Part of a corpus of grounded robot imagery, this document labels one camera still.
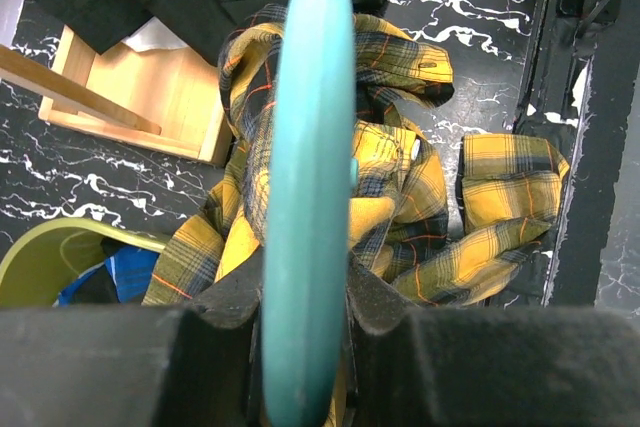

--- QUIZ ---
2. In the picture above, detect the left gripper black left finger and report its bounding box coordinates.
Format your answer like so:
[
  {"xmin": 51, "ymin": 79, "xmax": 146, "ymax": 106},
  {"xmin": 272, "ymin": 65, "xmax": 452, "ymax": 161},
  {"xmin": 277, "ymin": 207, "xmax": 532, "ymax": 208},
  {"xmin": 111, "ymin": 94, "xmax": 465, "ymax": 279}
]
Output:
[{"xmin": 1, "ymin": 252, "xmax": 263, "ymax": 426}]

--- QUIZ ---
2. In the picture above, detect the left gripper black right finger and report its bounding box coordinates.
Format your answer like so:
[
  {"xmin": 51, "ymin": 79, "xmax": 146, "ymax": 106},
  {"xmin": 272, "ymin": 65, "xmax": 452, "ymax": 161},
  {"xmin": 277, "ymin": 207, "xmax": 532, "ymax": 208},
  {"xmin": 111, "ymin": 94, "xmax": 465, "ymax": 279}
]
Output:
[{"xmin": 344, "ymin": 261, "xmax": 639, "ymax": 426}]

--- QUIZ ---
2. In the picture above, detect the yellow plaid shirt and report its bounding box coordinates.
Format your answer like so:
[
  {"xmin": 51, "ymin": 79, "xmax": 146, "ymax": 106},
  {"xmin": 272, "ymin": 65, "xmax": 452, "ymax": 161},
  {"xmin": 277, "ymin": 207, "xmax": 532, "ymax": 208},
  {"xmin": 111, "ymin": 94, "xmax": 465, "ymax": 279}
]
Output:
[{"xmin": 145, "ymin": 5, "xmax": 569, "ymax": 305}]

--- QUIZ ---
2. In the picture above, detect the teal plastic hanger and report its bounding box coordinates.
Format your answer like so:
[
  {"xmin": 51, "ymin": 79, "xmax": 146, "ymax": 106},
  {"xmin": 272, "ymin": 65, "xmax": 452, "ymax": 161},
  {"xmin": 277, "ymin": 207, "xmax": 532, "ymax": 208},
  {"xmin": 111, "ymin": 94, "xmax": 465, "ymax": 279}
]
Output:
[{"xmin": 261, "ymin": 0, "xmax": 357, "ymax": 426}]

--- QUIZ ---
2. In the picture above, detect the blue garment in bin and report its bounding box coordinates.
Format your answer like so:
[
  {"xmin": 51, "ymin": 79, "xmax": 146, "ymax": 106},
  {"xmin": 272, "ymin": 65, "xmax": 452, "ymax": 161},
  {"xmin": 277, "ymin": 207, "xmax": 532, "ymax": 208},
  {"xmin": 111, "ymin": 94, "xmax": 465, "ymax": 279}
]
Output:
[{"xmin": 54, "ymin": 246, "xmax": 159, "ymax": 306}]

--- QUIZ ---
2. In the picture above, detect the olive green laundry bin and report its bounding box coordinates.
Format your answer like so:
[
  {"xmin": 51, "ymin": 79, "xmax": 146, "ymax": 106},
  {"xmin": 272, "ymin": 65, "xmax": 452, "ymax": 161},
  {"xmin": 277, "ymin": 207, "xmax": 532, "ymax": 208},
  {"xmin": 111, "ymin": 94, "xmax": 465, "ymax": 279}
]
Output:
[{"xmin": 1, "ymin": 218, "xmax": 169, "ymax": 308}]

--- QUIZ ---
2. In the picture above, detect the wooden clothes rack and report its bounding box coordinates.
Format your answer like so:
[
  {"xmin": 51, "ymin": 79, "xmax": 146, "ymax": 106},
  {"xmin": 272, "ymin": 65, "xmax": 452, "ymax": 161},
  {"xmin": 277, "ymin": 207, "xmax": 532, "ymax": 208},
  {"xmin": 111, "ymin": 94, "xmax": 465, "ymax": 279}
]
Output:
[{"xmin": 1, "ymin": 28, "xmax": 231, "ymax": 166}]

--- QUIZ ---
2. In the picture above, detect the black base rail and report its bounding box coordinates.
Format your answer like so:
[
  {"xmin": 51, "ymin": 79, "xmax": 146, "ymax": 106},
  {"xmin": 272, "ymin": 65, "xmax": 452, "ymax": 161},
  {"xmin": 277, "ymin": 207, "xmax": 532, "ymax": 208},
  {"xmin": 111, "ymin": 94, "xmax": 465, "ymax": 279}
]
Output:
[{"xmin": 491, "ymin": 0, "xmax": 639, "ymax": 308}]

